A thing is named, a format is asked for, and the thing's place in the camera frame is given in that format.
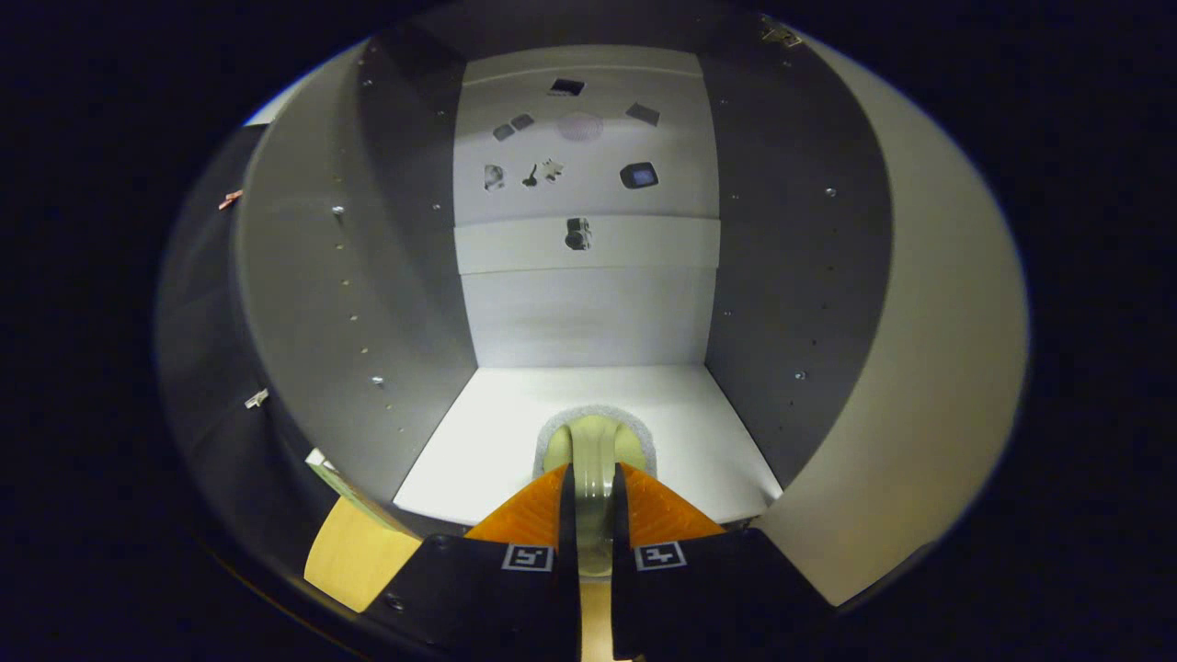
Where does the grey round coaster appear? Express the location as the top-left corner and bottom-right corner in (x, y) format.
(533, 405), (657, 481)

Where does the green white book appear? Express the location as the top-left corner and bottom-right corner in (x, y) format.
(305, 448), (410, 536)

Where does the pale green cup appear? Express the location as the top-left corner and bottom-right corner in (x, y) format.
(543, 416), (647, 578)

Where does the dark grey cabinet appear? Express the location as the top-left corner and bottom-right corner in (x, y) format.
(230, 5), (895, 539)

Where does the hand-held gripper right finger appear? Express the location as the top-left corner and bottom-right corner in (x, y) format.
(611, 462), (839, 662)

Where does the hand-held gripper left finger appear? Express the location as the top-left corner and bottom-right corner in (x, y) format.
(361, 462), (582, 662)

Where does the black backdrop cloth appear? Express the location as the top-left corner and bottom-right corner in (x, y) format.
(154, 124), (314, 543)

